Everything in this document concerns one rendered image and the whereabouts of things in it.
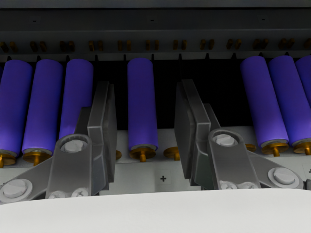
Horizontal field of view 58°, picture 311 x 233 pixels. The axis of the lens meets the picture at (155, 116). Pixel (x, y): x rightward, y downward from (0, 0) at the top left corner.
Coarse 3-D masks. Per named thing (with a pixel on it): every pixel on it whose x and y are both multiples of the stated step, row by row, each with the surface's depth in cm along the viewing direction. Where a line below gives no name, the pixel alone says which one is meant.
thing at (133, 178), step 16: (272, 160) 16; (288, 160) 16; (304, 160) 16; (0, 176) 15; (16, 176) 15; (128, 176) 15; (144, 176) 15; (160, 176) 15; (176, 176) 15; (304, 176) 15; (112, 192) 14; (128, 192) 14; (144, 192) 15; (160, 192) 15
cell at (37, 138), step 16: (48, 64) 18; (48, 80) 18; (32, 96) 17; (48, 96) 17; (32, 112) 17; (48, 112) 17; (32, 128) 16; (48, 128) 17; (32, 144) 16; (48, 144) 16
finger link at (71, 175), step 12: (60, 144) 9; (72, 144) 10; (84, 144) 10; (60, 156) 9; (72, 156) 9; (84, 156) 9; (60, 168) 8; (72, 168) 8; (84, 168) 8; (60, 180) 8; (72, 180) 8; (84, 180) 8; (48, 192) 8; (60, 192) 8; (72, 192) 8; (84, 192) 8
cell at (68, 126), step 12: (72, 60) 19; (84, 60) 19; (72, 72) 18; (84, 72) 18; (72, 84) 18; (84, 84) 18; (72, 96) 17; (84, 96) 18; (72, 108) 17; (72, 120) 17; (60, 132) 17; (72, 132) 16
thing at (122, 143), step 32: (0, 0) 19; (32, 0) 19; (64, 0) 20; (96, 0) 20; (128, 0) 20; (160, 0) 20; (192, 0) 20; (224, 0) 20; (256, 0) 21; (288, 0) 21; (224, 128) 19; (128, 160) 18; (160, 160) 18
